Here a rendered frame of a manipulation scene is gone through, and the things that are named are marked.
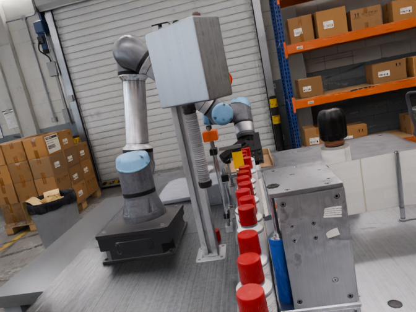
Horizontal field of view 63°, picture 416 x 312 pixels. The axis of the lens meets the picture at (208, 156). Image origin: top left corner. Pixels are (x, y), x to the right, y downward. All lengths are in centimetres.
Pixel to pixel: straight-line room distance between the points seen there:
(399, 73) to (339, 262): 453
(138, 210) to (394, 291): 78
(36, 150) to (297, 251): 422
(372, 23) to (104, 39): 375
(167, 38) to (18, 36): 578
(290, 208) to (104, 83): 531
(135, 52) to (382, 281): 95
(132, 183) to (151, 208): 11
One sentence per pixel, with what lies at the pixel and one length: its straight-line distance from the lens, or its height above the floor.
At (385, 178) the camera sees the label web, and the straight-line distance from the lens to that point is 99.
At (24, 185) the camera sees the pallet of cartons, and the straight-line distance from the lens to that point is 482.
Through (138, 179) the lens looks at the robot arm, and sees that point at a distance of 118.
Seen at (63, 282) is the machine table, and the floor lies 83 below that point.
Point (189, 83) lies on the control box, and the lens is 83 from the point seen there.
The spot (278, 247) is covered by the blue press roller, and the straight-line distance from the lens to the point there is 58.
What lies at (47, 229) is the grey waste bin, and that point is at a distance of 346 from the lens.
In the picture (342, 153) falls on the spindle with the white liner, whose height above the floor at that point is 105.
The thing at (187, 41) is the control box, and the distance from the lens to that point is 82.
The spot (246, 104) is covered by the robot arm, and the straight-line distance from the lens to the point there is 135.
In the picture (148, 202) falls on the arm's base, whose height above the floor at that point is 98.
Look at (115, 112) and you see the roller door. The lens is 570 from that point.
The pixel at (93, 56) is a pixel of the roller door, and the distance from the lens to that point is 580.
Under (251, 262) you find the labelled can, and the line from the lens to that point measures 47.
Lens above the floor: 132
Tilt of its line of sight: 11 degrees down
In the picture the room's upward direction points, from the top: 12 degrees counter-clockwise
